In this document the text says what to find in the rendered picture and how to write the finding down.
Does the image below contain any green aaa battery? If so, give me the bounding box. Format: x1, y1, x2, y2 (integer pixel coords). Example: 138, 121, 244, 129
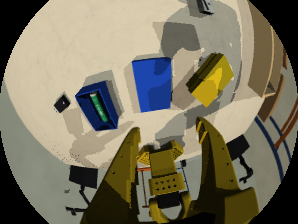
90, 91, 109, 122

